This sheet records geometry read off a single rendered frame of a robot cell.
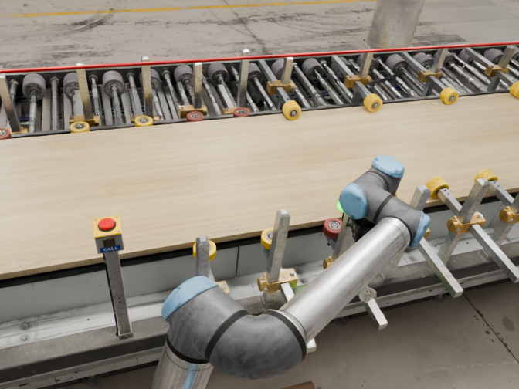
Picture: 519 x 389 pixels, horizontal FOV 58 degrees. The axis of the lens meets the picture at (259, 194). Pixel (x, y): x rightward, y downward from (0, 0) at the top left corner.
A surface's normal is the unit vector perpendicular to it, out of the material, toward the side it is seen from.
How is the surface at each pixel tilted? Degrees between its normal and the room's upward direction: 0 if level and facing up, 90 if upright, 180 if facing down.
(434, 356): 0
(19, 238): 0
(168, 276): 90
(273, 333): 12
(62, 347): 0
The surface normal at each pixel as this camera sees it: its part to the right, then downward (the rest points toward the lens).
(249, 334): 0.11, -0.58
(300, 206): 0.10, -0.74
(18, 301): 0.30, 0.66
